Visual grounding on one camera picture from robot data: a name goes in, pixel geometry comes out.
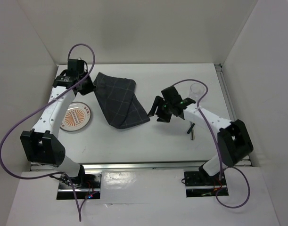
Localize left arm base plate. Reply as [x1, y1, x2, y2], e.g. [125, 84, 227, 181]
[56, 172, 102, 200]

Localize aluminium right side rail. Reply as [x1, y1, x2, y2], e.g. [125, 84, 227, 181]
[214, 64, 252, 167]

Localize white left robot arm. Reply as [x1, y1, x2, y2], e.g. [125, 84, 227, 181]
[20, 59, 95, 188]

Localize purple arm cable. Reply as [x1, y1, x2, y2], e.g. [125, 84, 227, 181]
[0, 43, 96, 222]
[172, 79, 250, 208]

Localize striped handled knife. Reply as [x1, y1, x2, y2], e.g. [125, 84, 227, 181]
[190, 128, 195, 141]

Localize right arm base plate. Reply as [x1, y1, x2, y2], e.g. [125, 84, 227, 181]
[181, 171, 229, 198]

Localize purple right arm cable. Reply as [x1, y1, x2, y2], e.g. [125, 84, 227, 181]
[172, 79, 250, 208]

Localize green handled gold fork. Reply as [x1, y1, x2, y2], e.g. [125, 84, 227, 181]
[187, 123, 195, 134]

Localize aluminium rail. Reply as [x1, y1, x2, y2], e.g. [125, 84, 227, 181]
[214, 64, 252, 167]
[30, 160, 252, 171]

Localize orange sunburst patterned plate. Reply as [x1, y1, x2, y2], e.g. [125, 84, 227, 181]
[60, 102, 92, 132]

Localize clear drinking glass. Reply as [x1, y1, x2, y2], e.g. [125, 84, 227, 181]
[188, 82, 205, 102]

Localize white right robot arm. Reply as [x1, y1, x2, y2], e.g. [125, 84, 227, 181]
[148, 86, 254, 185]

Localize aluminium front rail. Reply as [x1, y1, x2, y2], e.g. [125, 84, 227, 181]
[30, 160, 252, 171]

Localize dark checked cloth placemat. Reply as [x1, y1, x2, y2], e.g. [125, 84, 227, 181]
[93, 73, 150, 129]

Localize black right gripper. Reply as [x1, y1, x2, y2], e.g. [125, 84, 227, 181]
[147, 96, 173, 123]

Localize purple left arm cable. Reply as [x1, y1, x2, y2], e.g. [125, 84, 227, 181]
[0, 43, 96, 222]

